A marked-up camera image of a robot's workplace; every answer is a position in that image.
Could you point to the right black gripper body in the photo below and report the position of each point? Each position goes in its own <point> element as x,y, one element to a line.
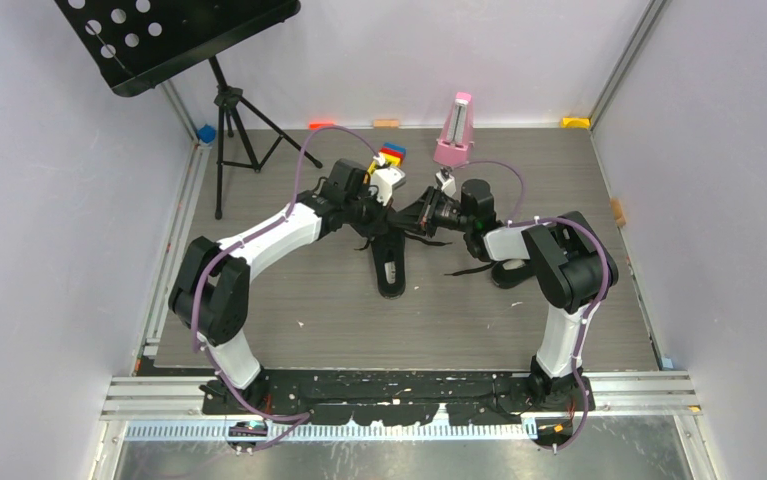
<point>451,215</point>

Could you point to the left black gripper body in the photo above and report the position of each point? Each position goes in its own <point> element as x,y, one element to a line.
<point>365,210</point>

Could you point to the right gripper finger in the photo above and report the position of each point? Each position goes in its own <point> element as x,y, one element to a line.
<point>420,205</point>
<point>413,221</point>

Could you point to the black canvas shoe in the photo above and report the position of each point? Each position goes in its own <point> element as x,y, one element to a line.
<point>388,256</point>
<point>506,274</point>

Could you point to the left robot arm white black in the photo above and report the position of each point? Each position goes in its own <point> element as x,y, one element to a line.
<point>211,292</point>

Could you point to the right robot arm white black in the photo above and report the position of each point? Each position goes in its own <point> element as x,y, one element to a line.
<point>563,254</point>

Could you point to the yellow toy brick block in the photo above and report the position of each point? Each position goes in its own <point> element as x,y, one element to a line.
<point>393,154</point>

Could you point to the pink metronome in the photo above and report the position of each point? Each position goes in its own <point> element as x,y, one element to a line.
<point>455,142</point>

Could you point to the tan wooden block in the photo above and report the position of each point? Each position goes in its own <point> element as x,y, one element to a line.
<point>386,123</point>

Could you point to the yellow corner block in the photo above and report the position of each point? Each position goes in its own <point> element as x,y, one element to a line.
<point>575,123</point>

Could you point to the wooden block right edge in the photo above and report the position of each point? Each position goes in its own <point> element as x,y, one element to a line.
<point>618,212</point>

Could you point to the blue corner block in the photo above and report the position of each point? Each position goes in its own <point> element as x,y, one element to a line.
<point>206,134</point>

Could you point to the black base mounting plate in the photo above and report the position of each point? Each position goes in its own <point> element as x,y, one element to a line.
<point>396,398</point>

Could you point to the black music stand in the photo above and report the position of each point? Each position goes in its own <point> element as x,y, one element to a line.
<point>138,45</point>

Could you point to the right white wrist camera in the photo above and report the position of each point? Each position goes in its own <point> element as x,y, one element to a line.
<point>446,182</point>

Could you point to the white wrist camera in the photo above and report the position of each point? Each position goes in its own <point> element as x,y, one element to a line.
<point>385,176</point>
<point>446,182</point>

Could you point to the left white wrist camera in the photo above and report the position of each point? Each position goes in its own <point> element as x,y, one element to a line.
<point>385,176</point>

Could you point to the orange block at wall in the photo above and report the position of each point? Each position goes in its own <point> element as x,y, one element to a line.
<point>319,125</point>

